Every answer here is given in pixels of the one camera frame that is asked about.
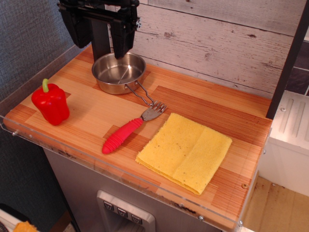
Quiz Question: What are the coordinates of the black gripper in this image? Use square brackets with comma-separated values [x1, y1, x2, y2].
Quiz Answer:
[57, 0, 140, 59]

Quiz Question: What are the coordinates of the red capsicum with green stem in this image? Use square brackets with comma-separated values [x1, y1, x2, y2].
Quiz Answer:
[31, 78, 70, 126]

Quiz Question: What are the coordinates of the clear acrylic table guard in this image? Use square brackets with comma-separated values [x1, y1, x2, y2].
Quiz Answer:
[3, 48, 271, 232]

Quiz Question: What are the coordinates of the folded yellow cloth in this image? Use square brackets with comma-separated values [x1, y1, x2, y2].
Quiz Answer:
[136, 113, 232, 195]

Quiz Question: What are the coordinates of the grey toy fridge cabinet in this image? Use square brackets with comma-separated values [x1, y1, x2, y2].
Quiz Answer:
[43, 147, 232, 232]

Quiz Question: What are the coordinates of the orange object bottom left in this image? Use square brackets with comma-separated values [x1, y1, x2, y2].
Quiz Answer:
[13, 221, 38, 232]

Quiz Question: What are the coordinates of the white toy sink unit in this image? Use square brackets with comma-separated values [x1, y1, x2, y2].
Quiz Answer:
[258, 91, 309, 196]

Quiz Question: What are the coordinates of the stainless steel pot with handle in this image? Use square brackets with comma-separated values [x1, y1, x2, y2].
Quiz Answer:
[92, 53, 155, 106]

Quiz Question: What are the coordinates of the fork with red handle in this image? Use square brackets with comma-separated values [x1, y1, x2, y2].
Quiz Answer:
[102, 101, 167, 154]

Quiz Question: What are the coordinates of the dark vertical post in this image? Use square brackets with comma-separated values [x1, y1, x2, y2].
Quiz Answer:
[266, 0, 309, 119]

